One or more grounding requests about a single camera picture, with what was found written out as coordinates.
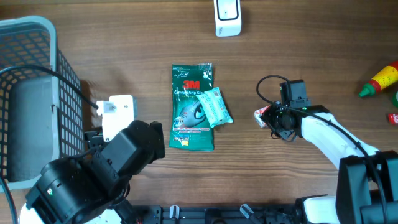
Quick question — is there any red sriracha sauce bottle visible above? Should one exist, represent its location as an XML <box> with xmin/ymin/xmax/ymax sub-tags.
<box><xmin>359</xmin><ymin>61</ymin><xmax>397</xmax><ymax>98</ymax></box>

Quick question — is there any grey plastic shopping basket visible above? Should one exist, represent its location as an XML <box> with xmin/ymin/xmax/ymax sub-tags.
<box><xmin>1</xmin><ymin>16</ymin><xmax>85</xmax><ymax>190</ymax></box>

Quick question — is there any white barcode scanner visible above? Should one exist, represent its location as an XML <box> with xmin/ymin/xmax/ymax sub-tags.
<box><xmin>213</xmin><ymin>0</ymin><xmax>242</xmax><ymax>37</ymax></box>

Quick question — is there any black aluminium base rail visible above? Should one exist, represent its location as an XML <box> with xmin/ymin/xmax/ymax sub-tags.
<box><xmin>121</xmin><ymin>204</ymin><xmax>308</xmax><ymax>224</ymax></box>

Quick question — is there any green lid jar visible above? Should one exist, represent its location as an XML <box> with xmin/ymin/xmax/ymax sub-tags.
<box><xmin>392</xmin><ymin>91</ymin><xmax>398</xmax><ymax>108</ymax></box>

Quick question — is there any white wet wipes pack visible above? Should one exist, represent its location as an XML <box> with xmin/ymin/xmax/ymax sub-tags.
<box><xmin>197</xmin><ymin>87</ymin><xmax>233</xmax><ymax>128</ymax></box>

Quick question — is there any red candy bar wrapper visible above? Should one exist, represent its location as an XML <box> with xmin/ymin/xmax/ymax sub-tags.
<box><xmin>387</xmin><ymin>114</ymin><xmax>398</xmax><ymax>125</ymax></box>

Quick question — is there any green 3M gloves package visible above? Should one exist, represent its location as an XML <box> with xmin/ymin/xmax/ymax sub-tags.
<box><xmin>169</xmin><ymin>63</ymin><xmax>214</xmax><ymax>151</ymax></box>

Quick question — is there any red patterned small box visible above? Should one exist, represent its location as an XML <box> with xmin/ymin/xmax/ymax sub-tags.
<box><xmin>254</xmin><ymin>105</ymin><xmax>270</xmax><ymax>128</ymax></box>

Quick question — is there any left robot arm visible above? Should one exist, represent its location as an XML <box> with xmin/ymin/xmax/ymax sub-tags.
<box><xmin>25</xmin><ymin>120</ymin><xmax>165</xmax><ymax>223</ymax></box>

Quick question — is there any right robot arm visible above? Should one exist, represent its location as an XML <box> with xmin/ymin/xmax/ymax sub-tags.
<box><xmin>259</xmin><ymin>103</ymin><xmax>397</xmax><ymax>223</ymax></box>

